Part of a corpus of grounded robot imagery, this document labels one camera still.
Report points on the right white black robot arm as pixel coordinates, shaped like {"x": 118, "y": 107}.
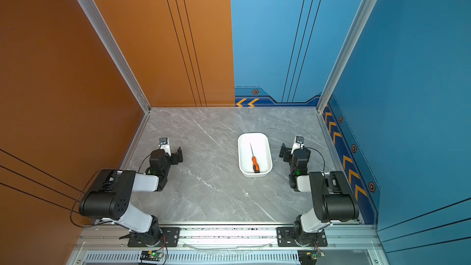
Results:
{"x": 332, "y": 199}

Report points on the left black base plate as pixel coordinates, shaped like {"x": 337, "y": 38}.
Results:
{"x": 167, "y": 237}

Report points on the white plastic bin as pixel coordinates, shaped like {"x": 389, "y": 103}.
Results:
{"x": 261, "y": 149}

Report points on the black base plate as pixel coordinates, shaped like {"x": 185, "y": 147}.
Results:
{"x": 167, "y": 237}
{"x": 287, "y": 237}

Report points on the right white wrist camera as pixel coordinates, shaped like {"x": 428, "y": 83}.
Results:
{"x": 298, "y": 143}

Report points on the orange black screwdriver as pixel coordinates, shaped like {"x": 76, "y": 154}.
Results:
{"x": 255, "y": 164}

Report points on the left green circuit board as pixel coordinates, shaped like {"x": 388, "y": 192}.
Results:
{"x": 151, "y": 257}

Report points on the right green circuit board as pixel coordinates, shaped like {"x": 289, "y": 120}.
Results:
{"x": 310, "y": 257}

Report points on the green circuit board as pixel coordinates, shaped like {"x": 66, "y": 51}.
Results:
{"x": 151, "y": 257}
{"x": 310, "y": 257}

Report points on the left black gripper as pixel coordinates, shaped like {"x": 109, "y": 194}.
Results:
{"x": 174, "y": 156}

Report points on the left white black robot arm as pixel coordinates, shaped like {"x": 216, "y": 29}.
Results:
{"x": 108, "y": 198}

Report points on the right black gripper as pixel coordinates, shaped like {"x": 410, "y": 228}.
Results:
{"x": 287, "y": 151}

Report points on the left aluminium corner post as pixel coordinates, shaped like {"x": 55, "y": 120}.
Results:
{"x": 101, "y": 28}

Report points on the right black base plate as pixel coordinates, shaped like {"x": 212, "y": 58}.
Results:
{"x": 287, "y": 237}

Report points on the right aluminium corner post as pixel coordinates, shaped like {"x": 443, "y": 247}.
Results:
{"x": 360, "y": 19}

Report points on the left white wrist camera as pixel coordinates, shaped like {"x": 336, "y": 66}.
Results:
{"x": 164, "y": 145}

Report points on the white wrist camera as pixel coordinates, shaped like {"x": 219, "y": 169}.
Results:
{"x": 298, "y": 143}
{"x": 164, "y": 145}

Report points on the aluminium front rail frame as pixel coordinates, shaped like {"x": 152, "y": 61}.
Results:
{"x": 230, "y": 243}

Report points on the aluminium corner post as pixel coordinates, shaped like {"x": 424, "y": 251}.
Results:
{"x": 360, "y": 19}
{"x": 101, "y": 28}

